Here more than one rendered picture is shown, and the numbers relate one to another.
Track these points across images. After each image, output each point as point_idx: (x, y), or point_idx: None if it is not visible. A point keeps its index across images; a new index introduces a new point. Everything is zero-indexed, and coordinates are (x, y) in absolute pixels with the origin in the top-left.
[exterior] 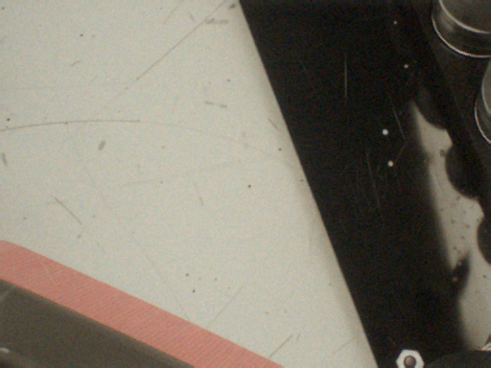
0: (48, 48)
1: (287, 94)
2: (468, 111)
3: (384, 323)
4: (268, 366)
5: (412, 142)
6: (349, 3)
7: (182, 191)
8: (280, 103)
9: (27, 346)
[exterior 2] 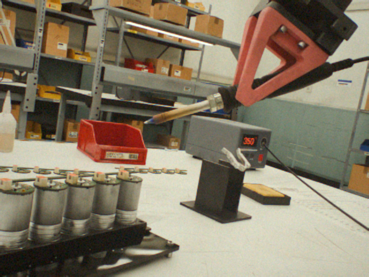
0: None
1: (112, 265)
2: (105, 230)
3: (164, 247)
4: (261, 12)
5: (112, 247)
6: (73, 258)
7: None
8: (116, 265)
9: (269, 3)
